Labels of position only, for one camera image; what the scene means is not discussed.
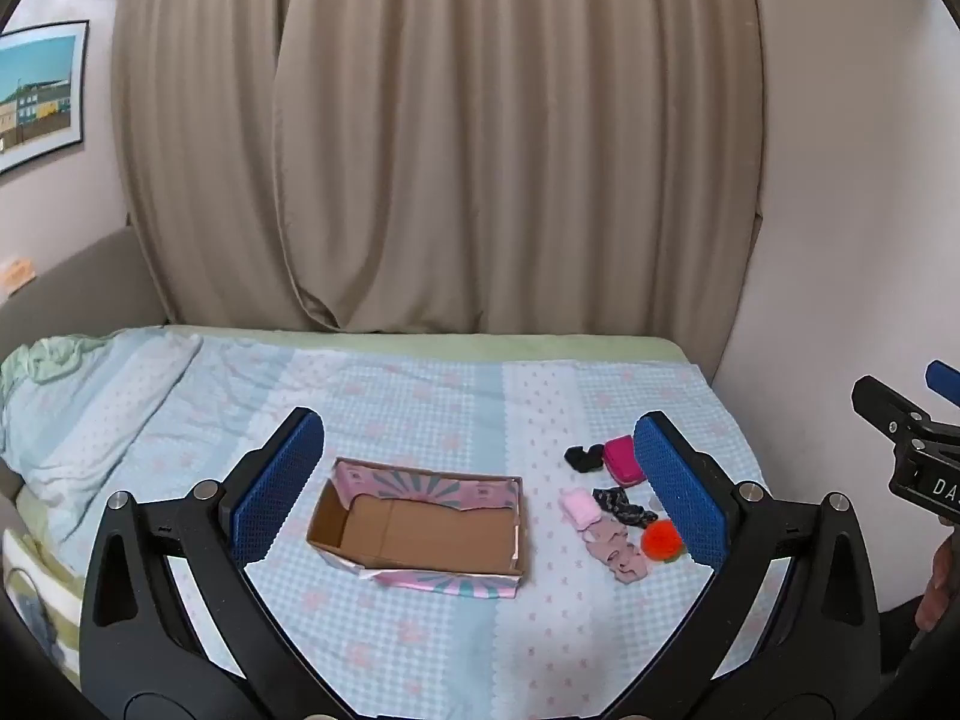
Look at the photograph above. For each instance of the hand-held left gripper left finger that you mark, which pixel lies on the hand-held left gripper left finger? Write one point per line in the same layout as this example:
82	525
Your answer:
277	487

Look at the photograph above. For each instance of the black sock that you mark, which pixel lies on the black sock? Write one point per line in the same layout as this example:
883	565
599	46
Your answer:
583	459

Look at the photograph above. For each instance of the beige curtain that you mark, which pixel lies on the beige curtain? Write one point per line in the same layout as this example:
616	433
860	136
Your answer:
517	135
202	135

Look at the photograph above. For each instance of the crumpled light green cloth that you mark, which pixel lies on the crumpled light green cloth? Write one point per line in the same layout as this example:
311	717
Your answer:
45	360

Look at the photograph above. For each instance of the light pink sock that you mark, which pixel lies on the light pink sock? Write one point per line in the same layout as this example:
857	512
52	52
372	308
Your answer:
579	508

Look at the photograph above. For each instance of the person's right hand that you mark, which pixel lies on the person's right hand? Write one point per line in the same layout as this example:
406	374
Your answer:
939	585

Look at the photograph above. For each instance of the beige upholstered headboard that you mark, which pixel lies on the beige upholstered headboard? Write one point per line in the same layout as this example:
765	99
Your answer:
82	285

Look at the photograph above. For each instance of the pink patterned cardboard box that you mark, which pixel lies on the pink patterned cardboard box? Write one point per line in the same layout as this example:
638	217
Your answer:
435	532

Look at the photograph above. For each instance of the blue checked blanket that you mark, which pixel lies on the blue checked blanket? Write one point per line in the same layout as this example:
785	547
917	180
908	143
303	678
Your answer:
420	405

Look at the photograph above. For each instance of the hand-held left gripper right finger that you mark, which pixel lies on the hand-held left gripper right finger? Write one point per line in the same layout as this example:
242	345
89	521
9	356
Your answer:
679	495

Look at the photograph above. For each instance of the magenta pouch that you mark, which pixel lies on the magenta pouch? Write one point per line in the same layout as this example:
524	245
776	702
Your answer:
621	459

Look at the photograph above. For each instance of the green striped cushion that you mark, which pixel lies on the green striped cushion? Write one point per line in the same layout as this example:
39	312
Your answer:
30	592

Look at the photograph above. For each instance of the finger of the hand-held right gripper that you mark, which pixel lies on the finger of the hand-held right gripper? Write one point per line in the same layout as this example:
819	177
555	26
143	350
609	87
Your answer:
881	403
946	381

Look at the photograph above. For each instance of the orange pom-pom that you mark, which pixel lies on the orange pom-pom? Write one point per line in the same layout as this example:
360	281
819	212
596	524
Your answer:
661	541

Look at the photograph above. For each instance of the mauve frilly sock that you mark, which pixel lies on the mauve frilly sock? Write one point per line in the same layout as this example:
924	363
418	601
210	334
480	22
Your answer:
619	551

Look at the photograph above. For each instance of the light green bed sheet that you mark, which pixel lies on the light green bed sheet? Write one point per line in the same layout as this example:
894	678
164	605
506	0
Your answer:
450	345

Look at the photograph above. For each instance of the small orange packet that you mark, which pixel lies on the small orange packet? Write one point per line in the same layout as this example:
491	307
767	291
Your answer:
16	275

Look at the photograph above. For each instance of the framed wall poster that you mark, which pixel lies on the framed wall poster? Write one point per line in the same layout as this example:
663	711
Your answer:
41	94

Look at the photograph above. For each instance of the black patterned scrunchie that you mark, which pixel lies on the black patterned scrunchie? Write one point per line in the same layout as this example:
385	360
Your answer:
622	506

